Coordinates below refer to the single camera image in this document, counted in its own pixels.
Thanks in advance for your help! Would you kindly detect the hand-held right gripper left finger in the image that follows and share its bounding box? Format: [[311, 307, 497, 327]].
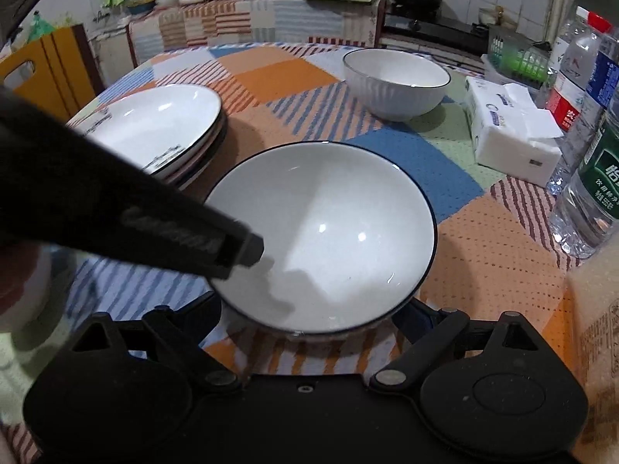
[[46, 292, 243, 394]]

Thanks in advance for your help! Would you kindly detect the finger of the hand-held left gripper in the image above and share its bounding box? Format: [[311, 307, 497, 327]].
[[111, 167, 265, 281]]

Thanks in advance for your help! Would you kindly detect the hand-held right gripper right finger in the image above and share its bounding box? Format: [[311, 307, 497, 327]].
[[368, 297, 552, 394]]

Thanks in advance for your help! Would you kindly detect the blue fried egg plate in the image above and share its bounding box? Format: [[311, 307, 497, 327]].
[[179, 128, 229, 192]]

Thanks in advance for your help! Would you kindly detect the pink rabbit print plate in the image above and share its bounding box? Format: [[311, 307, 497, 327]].
[[164, 118, 227, 184]]

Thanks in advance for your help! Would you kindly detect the white plate with black rim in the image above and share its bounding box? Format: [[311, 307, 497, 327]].
[[72, 84, 224, 175]]

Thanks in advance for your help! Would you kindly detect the white bowl with dark rim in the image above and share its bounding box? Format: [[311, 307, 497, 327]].
[[202, 141, 438, 344]]

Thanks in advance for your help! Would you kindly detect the yellow wooden chair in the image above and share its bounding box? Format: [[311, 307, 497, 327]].
[[0, 24, 104, 121]]

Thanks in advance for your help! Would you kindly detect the patchwork striped tablecloth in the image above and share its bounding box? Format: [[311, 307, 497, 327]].
[[0, 43, 586, 464]]

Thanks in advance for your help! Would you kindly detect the green plastic bag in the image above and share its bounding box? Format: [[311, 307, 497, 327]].
[[26, 12, 56, 42]]

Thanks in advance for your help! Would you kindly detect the clear bag of rice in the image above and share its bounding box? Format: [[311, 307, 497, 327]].
[[563, 251, 619, 445]]

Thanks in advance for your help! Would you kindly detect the white tissue pack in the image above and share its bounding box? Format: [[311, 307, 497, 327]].
[[464, 76, 564, 187]]

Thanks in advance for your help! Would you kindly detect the green label water bottle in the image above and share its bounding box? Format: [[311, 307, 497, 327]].
[[549, 101, 619, 259]]

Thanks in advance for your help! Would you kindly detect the white ribbed bowl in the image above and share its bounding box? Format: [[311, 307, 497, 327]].
[[342, 48, 452, 123]]

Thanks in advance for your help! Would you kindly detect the patchwork counter cloth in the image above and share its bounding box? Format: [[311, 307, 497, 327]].
[[127, 0, 388, 63]]

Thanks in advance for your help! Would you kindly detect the green plastic basket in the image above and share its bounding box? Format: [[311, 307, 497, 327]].
[[486, 24, 552, 90]]

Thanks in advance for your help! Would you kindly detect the black gas stove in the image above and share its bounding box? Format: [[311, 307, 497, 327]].
[[382, 7, 489, 56]]

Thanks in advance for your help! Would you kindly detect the red cap water bottle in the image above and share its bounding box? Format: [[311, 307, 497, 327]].
[[546, 14, 614, 131]]

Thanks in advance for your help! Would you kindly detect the blue cap water bottle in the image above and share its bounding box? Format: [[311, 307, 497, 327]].
[[585, 34, 619, 113]]

